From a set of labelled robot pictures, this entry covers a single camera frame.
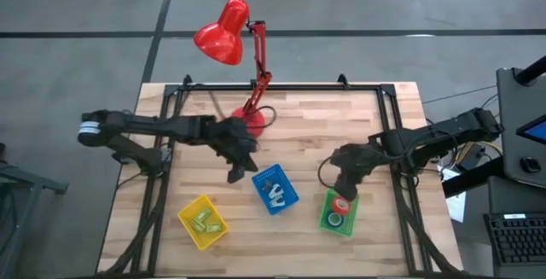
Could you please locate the white paper sheet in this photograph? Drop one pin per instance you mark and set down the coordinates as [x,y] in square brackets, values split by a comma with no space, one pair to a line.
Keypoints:
[456,206]

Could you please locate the black pole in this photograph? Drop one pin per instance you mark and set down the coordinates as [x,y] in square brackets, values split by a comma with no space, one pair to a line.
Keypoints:
[533,72]

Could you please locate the black support beam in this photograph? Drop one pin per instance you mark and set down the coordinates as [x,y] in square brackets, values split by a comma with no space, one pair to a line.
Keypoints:
[469,181]

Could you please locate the black keyboard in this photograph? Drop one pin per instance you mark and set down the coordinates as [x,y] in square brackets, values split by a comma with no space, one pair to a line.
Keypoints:
[516,240]

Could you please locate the dark staple remover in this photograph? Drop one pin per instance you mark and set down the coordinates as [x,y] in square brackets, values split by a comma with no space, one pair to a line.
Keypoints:
[267,185]

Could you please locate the grey side table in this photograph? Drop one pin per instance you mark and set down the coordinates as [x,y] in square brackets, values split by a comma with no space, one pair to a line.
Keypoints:
[512,121]

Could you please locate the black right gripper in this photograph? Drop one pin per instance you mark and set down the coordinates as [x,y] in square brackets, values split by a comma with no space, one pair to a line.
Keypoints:
[356,159]

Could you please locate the grey metal stand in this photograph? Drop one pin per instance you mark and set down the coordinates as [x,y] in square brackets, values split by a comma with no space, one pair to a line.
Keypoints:
[25,176]

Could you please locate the blue plastic basket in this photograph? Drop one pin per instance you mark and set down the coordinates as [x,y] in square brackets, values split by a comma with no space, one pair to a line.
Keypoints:
[288,198]

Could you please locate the grey keyboard desk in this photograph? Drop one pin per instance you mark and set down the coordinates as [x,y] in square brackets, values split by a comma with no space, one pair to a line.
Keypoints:
[512,198]

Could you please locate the red desk lamp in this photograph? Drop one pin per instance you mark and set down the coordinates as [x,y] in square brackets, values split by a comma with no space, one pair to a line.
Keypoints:
[222,42]

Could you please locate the green plastic basket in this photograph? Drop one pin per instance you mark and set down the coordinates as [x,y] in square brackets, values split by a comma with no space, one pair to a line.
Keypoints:
[347,225]

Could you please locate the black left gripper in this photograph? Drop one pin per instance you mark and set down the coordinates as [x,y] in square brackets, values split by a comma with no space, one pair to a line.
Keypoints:
[232,140]

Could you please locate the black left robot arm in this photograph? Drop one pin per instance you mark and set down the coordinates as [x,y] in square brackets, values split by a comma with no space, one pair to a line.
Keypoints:
[145,125]

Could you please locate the red tape roll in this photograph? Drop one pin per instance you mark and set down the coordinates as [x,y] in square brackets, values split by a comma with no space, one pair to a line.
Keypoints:
[340,210]

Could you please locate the black metal table frame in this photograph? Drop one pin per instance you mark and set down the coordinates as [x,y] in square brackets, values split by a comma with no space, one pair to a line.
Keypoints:
[298,87]

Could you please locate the yellow plastic basket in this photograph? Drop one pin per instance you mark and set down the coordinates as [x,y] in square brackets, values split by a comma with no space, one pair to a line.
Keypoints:
[204,240]

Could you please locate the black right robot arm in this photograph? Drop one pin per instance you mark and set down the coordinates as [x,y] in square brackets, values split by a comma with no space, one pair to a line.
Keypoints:
[448,129]

